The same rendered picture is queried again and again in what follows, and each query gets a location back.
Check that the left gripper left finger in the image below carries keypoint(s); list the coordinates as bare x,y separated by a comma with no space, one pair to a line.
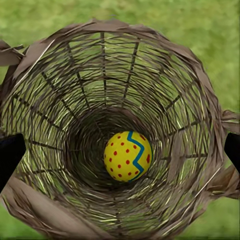
12,149

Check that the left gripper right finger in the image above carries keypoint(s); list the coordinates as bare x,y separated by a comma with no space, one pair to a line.
232,149

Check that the wicker basket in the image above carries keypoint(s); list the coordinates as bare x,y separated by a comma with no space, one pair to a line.
32,197

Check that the easter egg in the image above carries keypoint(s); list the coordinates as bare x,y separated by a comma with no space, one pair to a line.
128,155

